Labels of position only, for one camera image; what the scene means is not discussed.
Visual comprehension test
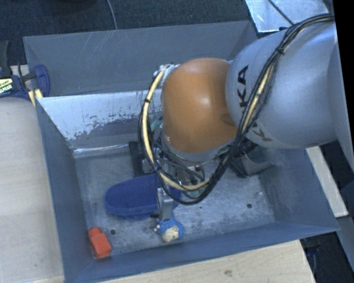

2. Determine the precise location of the pale grey metal gripper finger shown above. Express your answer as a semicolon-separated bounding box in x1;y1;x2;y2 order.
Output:
162;186;177;222
155;187;169;222

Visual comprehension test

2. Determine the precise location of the blue toy figure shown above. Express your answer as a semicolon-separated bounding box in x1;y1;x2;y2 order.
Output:
152;215;188;245

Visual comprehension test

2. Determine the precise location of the blue slipper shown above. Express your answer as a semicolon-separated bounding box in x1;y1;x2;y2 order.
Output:
100;170;185;226

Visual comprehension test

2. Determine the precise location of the orange-red block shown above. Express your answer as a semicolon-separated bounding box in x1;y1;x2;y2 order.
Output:
87;225;113;261

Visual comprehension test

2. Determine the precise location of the grey metal bin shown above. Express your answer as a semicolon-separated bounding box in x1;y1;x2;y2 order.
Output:
22;0;344;283

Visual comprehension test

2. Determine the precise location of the pale wood board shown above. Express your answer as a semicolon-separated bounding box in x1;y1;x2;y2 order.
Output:
0;87;66;283

